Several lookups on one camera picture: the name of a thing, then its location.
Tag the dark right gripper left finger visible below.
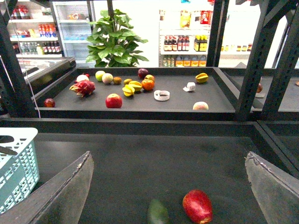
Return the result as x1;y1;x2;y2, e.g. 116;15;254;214
0;151;94;224

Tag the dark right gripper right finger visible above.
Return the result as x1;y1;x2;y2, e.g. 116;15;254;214
245;151;299;224

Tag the light blue plastic basket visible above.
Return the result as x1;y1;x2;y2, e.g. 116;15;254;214
0;127;40;214

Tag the yellow green mango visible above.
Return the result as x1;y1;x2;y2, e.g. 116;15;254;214
147;199;170;224

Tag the red mango front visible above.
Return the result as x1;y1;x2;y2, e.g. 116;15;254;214
182;189;213;224

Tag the small dark red plum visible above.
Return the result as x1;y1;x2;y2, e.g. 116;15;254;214
44;98;56;108

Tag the red fruit side tray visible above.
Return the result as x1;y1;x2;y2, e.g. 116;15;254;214
256;83;263;93

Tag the red apple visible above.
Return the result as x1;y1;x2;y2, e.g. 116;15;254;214
105;93;122;108

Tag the black display tray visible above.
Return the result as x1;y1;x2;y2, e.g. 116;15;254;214
35;67;239;121

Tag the pink dragon fruit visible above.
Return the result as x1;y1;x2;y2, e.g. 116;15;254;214
69;80;95;97

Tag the pale pink peach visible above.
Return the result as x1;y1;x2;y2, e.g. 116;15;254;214
193;101;209;110

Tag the white round fruit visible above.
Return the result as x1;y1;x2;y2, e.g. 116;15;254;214
76;74;89;83

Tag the yellow starfruit front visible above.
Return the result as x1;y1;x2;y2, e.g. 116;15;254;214
122;84;135;97

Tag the green apple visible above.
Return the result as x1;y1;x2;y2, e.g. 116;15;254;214
95;70;105;82

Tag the pale melon fruit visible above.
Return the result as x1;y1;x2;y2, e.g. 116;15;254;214
102;73;114;84

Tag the yellow starfruit middle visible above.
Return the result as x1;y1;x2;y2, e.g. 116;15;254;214
129;81;142;92

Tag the orange persimmon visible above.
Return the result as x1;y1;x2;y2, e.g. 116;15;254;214
141;79;155;91

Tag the red yellow peach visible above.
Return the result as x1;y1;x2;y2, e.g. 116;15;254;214
144;74;155;82

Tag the dark purple fruit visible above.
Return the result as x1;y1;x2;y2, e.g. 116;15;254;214
137;68;149;79

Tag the green potted plant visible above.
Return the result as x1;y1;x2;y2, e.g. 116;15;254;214
85;9;148;68

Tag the white grocery shelf left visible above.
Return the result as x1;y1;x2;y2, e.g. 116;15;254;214
6;0;63;58

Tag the white grocery shelf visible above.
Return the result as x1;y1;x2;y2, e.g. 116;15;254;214
159;9;253;68
6;0;63;58

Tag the glass door fridge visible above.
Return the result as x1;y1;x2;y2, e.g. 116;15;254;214
51;0;95;68

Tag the white grocery shelf right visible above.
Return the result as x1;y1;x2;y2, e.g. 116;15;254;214
159;9;253;68

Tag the black shelf post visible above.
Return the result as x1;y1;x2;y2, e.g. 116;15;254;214
235;0;278;121

